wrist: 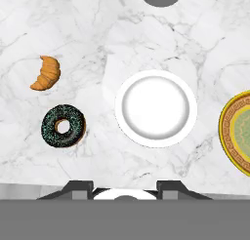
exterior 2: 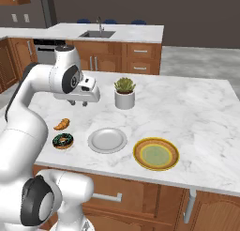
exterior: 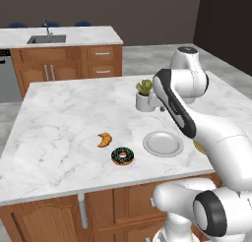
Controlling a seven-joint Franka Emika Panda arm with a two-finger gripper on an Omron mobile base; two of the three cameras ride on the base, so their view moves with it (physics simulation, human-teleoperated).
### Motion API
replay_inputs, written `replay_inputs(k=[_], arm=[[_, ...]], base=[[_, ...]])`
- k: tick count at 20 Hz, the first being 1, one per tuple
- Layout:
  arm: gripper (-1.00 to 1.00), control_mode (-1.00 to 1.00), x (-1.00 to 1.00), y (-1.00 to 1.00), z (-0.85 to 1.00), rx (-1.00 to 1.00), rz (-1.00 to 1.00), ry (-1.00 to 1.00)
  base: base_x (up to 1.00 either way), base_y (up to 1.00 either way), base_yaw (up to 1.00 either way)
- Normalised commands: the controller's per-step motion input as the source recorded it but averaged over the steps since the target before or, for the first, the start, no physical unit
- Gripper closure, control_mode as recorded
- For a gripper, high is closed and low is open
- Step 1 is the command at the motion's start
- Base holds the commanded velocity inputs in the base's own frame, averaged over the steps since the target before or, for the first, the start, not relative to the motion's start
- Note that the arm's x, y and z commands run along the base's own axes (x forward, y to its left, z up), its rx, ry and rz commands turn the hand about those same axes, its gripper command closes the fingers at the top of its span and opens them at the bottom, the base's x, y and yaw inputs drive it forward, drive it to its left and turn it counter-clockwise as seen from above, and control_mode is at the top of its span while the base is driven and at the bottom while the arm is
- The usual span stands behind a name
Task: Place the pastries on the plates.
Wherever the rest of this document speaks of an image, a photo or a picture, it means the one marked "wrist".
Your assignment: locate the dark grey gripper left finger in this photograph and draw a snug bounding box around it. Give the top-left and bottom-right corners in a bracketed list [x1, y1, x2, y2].
[36, 180, 95, 201]

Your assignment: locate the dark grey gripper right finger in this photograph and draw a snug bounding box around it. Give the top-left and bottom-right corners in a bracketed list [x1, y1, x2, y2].
[156, 180, 213, 201]

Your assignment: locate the white round object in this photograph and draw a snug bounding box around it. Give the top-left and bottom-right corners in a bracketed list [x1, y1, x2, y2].
[93, 188, 158, 201]

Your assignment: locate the dark sprinkled doughnut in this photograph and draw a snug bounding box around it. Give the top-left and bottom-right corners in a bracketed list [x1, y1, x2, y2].
[40, 103, 87, 149]

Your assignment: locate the white plate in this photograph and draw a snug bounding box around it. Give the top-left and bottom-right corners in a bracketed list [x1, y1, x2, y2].
[114, 69, 198, 149]

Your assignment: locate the yellow patterned plate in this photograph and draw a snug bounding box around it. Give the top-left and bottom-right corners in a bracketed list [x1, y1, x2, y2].
[218, 90, 250, 178]

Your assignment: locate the golden croissant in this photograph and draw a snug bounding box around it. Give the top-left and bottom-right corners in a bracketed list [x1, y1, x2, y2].
[29, 55, 62, 92]

